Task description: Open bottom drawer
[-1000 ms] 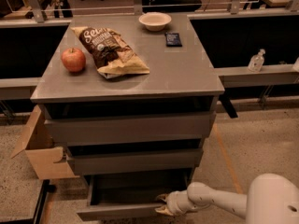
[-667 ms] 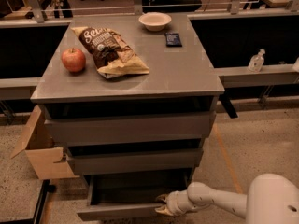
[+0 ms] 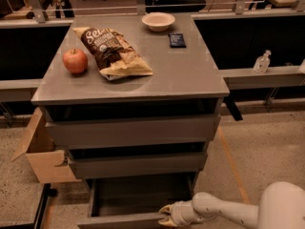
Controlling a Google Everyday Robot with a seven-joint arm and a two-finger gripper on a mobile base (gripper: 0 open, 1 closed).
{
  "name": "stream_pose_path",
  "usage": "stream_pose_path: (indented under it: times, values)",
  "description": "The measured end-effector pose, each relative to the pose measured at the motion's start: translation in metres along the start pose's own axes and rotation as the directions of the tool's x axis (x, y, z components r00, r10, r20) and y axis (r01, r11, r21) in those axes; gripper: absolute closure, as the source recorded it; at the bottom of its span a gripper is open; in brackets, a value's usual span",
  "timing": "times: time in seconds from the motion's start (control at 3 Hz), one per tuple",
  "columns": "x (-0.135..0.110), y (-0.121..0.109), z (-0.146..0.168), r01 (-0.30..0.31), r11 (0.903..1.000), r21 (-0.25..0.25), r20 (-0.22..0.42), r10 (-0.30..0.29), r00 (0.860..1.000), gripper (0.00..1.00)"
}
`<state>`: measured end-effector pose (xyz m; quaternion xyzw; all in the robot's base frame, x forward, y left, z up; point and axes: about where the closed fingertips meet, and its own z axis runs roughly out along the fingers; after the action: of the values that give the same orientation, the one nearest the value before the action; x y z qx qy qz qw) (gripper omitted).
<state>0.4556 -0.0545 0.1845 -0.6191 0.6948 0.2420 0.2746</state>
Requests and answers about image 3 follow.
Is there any clear sanitizer pump bottle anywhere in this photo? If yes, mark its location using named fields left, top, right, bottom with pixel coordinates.
left=254, top=50, right=272, bottom=73

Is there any grey top drawer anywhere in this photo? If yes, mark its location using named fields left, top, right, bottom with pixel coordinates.
left=46, top=114, right=220, bottom=149

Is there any grey left ledge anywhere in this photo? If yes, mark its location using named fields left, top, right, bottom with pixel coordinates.
left=0, top=79, right=41, bottom=102

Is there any grey middle drawer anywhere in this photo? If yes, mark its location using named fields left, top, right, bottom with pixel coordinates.
left=69, top=152, right=207, bottom=179

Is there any grey drawer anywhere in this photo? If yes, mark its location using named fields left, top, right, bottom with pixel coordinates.
left=69, top=152, right=207, bottom=179
left=77, top=173, right=194, bottom=229
left=46, top=114, right=220, bottom=149

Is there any dark blue snack packet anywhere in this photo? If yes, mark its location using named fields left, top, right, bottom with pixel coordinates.
left=169, top=33, right=186, bottom=48

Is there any grey drawer cabinet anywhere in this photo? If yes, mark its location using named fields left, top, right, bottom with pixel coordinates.
left=30, top=12, right=231, bottom=189

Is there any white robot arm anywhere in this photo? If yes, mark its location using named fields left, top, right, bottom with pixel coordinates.
left=158, top=181, right=305, bottom=229

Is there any grey right ledge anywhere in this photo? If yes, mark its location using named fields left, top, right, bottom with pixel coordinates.
left=219, top=66, right=305, bottom=90

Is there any brown chip bag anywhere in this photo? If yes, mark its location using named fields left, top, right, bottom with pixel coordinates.
left=73, top=27, right=153, bottom=81

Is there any grey bottom drawer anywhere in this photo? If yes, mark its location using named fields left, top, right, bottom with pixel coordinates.
left=77, top=173, right=194, bottom=229

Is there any red apple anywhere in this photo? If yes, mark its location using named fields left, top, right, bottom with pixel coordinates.
left=63, top=49, right=88, bottom=74

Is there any white paper bowl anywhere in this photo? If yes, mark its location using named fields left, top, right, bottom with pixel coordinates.
left=142, top=12, right=175, bottom=32

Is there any grey ledge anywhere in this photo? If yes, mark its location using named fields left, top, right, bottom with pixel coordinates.
left=0, top=79, right=41, bottom=102
left=219, top=66, right=305, bottom=90

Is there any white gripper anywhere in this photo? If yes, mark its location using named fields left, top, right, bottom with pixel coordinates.
left=158, top=200, right=203, bottom=227

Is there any metal glass railing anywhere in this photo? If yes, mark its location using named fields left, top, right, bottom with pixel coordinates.
left=0, top=0, right=305, bottom=27

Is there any open cardboard box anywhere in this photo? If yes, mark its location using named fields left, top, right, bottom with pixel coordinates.
left=11, top=108, right=78, bottom=184

